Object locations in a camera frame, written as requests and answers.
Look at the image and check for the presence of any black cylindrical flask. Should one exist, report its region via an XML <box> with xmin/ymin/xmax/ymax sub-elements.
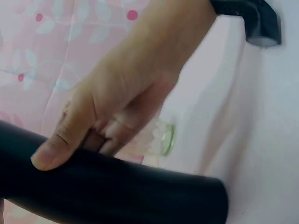
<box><xmin>0</xmin><ymin>119</ymin><xmax>228</xmax><ymax>224</ymax></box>

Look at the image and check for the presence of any person's right hand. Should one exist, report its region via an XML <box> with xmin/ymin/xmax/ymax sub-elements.
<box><xmin>31</xmin><ymin>0</ymin><xmax>220</xmax><ymax>171</ymax></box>

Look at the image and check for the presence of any clear glass cup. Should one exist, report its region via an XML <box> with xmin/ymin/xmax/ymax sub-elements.
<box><xmin>137</xmin><ymin>118</ymin><xmax>176</xmax><ymax>157</ymax></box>

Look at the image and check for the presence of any black wrist band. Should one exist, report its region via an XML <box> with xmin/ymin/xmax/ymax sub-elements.
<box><xmin>209</xmin><ymin>0</ymin><xmax>282</xmax><ymax>47</ymax></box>

